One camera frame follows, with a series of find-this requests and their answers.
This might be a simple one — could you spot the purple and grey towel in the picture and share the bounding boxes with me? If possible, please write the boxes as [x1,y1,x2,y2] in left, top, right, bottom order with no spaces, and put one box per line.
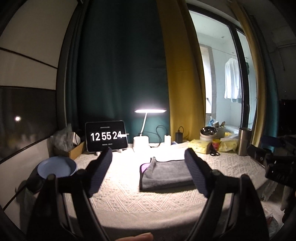
[139,157,194,192]

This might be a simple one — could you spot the person's hand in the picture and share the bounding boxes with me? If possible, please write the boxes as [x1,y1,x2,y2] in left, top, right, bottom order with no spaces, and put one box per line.
[115,232,154,241]

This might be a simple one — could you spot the black scissors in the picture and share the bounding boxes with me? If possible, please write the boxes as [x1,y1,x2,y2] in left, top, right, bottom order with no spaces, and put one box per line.
[210,148,220,156]

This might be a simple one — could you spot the yellow tissue pack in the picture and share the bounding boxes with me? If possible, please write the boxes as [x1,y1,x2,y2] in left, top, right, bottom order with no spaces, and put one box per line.
[189,139,211,154]

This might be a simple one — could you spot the tablet showing clock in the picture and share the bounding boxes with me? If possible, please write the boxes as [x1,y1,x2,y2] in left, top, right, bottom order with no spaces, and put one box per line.
[85,120,128,153]

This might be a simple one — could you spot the red yellow can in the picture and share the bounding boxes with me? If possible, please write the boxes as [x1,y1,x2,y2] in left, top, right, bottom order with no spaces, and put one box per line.
[212,138,221,151]

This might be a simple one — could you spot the yellow wet wipes pack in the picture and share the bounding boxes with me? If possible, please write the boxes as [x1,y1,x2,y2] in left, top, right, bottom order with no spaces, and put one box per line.
[218,138,238,152]

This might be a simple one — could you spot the blue plate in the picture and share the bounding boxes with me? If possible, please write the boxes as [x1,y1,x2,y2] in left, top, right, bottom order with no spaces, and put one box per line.
[37,157,77,179]

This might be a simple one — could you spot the stacked bowls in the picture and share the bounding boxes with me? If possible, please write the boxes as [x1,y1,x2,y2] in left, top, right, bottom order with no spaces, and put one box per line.
[200,126,218,142]

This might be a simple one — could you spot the metal tumbler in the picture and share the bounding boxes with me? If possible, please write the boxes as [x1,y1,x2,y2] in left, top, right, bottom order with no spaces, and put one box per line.
[237,128,252,156]

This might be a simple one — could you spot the black power bank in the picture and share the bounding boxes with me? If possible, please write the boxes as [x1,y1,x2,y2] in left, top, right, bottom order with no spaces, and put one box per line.
[175,126,184,144]

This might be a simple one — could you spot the crumpled plastic bag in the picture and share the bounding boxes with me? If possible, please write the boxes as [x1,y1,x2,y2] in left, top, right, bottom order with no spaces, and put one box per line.
[50,123,81,152]

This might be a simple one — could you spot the cardboard box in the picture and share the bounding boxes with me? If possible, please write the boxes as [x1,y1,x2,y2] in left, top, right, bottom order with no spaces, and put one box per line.
[53,142,85,160]

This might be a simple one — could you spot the white desk lamp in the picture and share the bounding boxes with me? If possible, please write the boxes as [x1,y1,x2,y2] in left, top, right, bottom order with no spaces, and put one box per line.
[133,108,166,153]

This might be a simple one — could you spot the white hanging shirt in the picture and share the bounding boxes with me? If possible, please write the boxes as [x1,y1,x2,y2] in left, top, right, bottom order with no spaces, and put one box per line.
[224,58,242,103]

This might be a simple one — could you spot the yellow curtain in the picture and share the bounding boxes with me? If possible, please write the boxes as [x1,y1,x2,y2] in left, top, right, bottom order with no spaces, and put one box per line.
[157,1,206,141]

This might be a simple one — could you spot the dark green curtain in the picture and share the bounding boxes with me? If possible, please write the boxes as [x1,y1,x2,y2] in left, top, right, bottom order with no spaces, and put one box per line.
[66,1,170,143]

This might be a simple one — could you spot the white charger with cable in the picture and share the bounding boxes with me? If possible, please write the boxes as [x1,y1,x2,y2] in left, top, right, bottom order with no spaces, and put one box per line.
[156,125,171,147]

